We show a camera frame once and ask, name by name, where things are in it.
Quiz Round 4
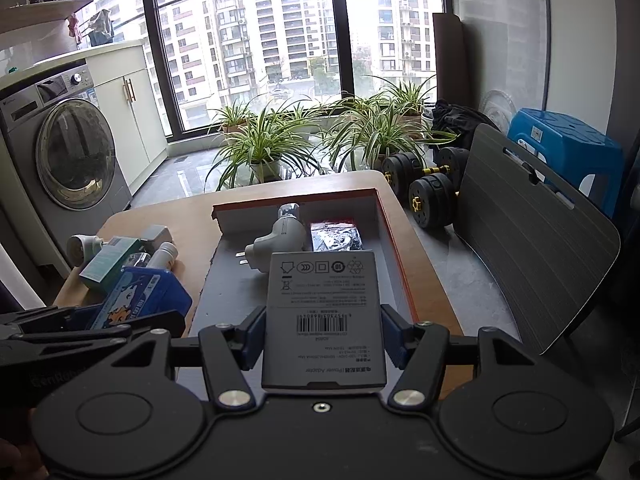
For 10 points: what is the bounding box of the teal and white box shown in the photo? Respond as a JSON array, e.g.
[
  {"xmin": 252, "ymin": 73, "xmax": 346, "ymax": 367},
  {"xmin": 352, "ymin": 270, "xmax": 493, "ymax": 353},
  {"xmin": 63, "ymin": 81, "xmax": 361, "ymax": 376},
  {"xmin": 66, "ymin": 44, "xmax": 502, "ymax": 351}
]
[{"xmin": 78, "ymin": 236, "xmax": 145, "ymax": 292}]

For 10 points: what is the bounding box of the blue plastic stool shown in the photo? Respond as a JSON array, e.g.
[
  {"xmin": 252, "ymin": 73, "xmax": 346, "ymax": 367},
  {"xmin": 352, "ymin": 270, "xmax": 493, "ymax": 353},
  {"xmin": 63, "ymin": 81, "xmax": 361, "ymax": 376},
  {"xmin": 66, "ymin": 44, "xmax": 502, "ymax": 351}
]
[{"xmin": 506, "ymin": 108, "xmax": 624, "ymax": 219}]

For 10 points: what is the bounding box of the spider plant in terracotta pot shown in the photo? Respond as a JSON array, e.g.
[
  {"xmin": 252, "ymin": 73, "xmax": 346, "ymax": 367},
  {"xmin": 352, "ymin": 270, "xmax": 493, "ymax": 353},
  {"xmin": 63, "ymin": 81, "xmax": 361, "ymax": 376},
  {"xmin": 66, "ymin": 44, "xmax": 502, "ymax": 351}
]
[
  {"xmin": 209, "ymin": 98, "xmax": 263, "ymax": 135},
  {"xmin": 367, "ymin": 74, "xmax": 437, "ymax": 133}
]

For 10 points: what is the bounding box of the white power adapter box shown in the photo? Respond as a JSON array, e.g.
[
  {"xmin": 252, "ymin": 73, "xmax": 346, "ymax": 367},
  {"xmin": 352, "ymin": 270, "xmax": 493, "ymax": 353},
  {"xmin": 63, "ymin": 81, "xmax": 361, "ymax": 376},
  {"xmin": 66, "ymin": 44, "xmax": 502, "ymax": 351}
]
[{"xmin": 261, "ymin": 251, "xmax": 389, "ymax": 397}]

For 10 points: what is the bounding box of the brown leaning board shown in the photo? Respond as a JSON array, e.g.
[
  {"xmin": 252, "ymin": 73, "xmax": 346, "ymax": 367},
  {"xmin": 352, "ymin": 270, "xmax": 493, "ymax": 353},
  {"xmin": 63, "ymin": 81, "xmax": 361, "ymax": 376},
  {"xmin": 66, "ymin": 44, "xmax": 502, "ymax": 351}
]
[{"xmin": 432, "ymin": 12, "xmax": 469, "ymax": 112}]

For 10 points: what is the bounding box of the white fan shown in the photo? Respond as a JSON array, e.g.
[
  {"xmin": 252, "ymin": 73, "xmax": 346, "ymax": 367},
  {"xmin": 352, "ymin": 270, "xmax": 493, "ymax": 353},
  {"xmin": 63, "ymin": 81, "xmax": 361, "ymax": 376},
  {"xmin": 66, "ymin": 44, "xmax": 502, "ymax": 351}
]
[{"xmin": 479, "ymin": 89, "xmax": 517, "ymax": 132}]

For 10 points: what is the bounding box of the shallow orange cardboard box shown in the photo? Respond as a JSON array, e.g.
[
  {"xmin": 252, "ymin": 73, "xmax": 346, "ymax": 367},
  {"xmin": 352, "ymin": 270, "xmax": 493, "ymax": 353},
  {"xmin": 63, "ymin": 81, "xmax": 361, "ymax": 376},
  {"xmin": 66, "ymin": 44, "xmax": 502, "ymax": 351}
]
[{"xmin": 191, "ymin": 188, "xmax": 420, "ymax": 342}]

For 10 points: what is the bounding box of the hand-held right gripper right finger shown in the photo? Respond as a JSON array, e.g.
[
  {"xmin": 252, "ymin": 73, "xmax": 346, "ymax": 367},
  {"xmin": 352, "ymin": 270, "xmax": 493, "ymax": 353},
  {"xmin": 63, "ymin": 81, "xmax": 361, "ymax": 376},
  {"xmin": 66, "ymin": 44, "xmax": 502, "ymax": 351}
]
[{"xmin": 380, "ymin": 304, "xmax": 543, "ymax": 409}]

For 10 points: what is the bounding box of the black bag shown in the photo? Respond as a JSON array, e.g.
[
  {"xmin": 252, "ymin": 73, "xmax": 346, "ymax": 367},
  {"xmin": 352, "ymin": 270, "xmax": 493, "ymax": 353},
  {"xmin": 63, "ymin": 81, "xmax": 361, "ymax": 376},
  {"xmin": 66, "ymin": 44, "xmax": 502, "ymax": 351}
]
[{"xmin": 430, "ymin": 99, "xmax": 485, "ymax": 150}]

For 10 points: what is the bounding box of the large spider plant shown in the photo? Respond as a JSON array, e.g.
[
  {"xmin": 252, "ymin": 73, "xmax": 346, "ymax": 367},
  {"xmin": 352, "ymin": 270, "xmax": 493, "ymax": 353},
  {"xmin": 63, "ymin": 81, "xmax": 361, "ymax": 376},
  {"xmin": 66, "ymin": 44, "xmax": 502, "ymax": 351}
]
[{"xmin": 319, "ymin": 104, "xmax": 458, "ymax": 173}]

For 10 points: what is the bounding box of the red and black printed packet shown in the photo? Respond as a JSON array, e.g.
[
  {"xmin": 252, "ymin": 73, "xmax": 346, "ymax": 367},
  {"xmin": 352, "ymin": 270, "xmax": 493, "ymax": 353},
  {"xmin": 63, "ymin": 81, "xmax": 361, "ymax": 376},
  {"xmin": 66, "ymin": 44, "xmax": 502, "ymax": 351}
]
[{"xmin": 308, "ymin": 218, "xmax": 364, "ymax": 254}]

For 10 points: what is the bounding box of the blue cartoon printed box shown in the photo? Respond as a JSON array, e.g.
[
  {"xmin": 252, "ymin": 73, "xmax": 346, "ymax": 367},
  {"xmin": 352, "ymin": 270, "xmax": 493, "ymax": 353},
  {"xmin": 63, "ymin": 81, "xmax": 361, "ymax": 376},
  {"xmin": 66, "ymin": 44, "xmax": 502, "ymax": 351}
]
[{"xmin": 90, "ymin": 266, "xmax": 194, "ymax": 332}]

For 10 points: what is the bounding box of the white elbow plug adapter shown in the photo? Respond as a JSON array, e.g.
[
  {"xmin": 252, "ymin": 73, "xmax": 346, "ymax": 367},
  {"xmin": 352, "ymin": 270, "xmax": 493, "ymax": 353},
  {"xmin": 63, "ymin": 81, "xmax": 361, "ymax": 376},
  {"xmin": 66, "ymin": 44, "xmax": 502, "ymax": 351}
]
[{"xmin": 237, "ymin": 203, "xmax": 307, "ymax": 276}]

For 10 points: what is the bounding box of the small white bottle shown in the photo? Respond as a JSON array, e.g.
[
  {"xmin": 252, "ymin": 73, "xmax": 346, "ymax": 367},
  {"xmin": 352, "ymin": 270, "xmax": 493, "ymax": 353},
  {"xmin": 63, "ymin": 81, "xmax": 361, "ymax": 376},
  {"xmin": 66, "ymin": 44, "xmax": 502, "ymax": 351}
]
[{"xmin": 147, "ymin": 242, "xmax": 180, "ymax": 272}]

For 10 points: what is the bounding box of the white round plug light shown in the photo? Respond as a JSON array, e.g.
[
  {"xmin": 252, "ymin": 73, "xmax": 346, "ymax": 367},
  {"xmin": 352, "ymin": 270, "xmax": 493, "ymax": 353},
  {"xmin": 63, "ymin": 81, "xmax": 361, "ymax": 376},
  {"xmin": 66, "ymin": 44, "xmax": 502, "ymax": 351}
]
[{"xmin": 66, "ymin": 233, "xmax": 105, "ymax": 267}]

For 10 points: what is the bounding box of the spider plant in white pot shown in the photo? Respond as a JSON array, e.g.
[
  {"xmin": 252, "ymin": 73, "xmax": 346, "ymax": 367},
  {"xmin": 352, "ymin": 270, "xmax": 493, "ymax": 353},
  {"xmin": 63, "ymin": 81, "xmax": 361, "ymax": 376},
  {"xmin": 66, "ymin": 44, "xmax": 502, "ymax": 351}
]
[{"xmin": 206, "ymin": 104, "xmax": 323, "ymax": 192}]

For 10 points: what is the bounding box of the silver front-load washing machine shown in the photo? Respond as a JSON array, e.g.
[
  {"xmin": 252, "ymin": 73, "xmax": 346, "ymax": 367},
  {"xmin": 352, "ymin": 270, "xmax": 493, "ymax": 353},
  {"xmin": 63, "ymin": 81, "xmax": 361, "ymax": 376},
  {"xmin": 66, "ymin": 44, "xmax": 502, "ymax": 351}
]
[{"xmin": 0, "ymin": 67, "xmax": 134, "ymax": 212}]

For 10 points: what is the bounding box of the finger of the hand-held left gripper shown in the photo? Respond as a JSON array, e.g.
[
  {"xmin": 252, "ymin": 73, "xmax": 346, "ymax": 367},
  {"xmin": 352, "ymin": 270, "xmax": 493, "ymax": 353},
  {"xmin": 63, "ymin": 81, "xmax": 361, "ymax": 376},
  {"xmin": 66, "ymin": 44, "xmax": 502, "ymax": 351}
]
[
  {"xmin": 15, "ymin": 310, "xmax": 187, "ymax": 356},
  {"xmin": 0, "ymin": 304, "xmax": 108, "ymax": 333}
]

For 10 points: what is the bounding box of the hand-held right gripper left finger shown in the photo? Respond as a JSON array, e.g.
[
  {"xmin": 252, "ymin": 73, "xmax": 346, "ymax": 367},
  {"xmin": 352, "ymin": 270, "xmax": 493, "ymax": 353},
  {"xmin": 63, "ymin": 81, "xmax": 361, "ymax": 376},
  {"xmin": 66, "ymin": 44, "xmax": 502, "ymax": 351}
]
[{"xmin": 100, "ymin": 305, "xmax": 266, "ymax": 409}]

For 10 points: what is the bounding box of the white cabinet with gold handles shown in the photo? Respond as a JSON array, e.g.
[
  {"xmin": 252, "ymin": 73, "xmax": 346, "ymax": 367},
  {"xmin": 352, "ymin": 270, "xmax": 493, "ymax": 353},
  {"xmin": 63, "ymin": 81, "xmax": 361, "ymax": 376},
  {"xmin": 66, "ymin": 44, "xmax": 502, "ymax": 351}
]
[{"xmin": 75, "ymin": 41, "xmax": 169, "ymax": 197}]

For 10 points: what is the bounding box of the hanging laundry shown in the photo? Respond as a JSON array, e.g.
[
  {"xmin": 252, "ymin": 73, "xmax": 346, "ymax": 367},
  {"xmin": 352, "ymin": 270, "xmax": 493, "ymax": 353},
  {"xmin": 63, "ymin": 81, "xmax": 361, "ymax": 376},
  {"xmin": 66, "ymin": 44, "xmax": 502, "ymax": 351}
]
[{"xmin": 66, "ymin": 9, "xmax": 117, "ymax": 47}]

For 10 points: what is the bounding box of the grey square charger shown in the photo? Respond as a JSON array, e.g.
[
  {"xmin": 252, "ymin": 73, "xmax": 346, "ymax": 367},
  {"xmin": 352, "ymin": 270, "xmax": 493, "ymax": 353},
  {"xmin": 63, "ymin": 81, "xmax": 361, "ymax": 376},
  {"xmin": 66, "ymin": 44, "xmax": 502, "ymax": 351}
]
[{"xmin": 139, "ymin": 224, "xmax": 173, "ymax": 254}]

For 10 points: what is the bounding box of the black dumbbell with yellow bar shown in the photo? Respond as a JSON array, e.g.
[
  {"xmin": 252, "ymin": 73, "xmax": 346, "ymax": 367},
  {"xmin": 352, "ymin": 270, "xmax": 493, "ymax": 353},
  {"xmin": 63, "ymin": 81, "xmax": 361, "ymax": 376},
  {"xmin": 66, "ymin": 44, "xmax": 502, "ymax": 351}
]
[
  {"xmin": 381, "ymin": 146, "xmax": 471, "ymax": 200},
  {"xmin": 408, "ymin": 173, "xmax": 459, "ymax": 231}
]

